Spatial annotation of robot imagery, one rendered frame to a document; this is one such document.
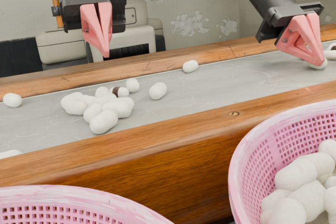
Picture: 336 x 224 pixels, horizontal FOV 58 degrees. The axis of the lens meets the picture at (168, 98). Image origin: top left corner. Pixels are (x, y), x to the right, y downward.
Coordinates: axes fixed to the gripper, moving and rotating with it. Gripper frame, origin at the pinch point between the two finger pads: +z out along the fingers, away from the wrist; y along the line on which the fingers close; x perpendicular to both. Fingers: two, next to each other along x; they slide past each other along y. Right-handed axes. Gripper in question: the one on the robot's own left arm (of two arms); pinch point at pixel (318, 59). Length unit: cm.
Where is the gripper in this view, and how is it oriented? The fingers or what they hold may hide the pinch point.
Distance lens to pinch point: 52.0
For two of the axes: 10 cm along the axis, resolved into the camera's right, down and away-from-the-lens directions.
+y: 9.4, -1.9, 2.9
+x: -1.3, 5.8, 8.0
